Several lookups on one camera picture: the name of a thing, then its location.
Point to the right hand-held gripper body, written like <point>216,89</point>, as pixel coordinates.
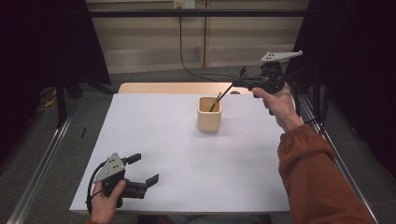
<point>272,77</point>

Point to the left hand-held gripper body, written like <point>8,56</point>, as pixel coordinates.
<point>112,174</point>

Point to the black square-headed makeup brush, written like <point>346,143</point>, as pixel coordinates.
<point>225,92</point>

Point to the makeup brush with orange bristles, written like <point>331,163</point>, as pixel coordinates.
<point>219,95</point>

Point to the beige square cup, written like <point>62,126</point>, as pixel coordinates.
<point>209,121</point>

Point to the person's right hand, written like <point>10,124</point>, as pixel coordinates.
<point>281,105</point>

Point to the person's left hand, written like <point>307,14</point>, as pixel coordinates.
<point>104,211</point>

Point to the dark round table knob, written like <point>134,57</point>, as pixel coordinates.
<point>235,92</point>

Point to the white table sheet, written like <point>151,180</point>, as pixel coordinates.
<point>186,161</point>

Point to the black metal stand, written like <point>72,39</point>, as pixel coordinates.
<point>317,93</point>
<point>61,102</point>

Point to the small black stick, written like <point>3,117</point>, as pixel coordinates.
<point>83,132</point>

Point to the black horizontal bar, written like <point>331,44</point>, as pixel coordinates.
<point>186,13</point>

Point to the black curtain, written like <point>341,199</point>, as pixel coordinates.
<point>31,46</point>
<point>358,62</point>

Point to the aluminium floor rail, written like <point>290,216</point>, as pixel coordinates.
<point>40,169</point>
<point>311,110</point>

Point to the white wall outlet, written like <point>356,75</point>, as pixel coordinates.
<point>184,3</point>

